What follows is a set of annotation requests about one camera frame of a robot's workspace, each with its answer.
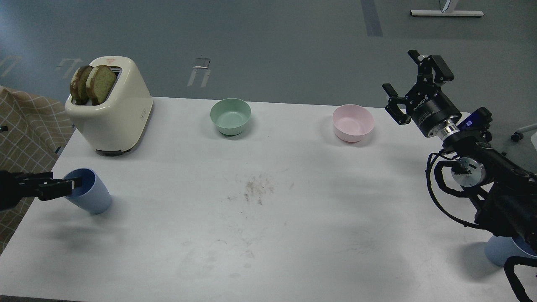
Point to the pink bowl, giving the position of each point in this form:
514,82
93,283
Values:
352,123

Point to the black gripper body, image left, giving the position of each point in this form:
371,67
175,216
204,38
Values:
31,185

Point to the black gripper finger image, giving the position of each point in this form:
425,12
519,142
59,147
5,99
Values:
416,57
50,193
390,91
72,182

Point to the light blue cup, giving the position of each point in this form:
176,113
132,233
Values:
499,249
92,196

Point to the cream white toaster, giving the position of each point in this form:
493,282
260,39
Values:
115,126

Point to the beige checkered cloth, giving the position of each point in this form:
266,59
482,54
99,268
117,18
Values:
37,130

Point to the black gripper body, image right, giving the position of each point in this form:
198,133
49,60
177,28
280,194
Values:
425,104

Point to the white desk base bar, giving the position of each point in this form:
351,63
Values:
439,13

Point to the black chair caster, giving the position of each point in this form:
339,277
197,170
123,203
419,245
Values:
517,136

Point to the toast slice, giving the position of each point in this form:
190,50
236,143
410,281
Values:
78,91
100,83

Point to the toast slice left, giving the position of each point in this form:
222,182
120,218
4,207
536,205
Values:
78,91

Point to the mint green bowl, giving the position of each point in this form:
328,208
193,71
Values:
231,116

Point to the toast slice right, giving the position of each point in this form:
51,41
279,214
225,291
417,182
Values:
100,83

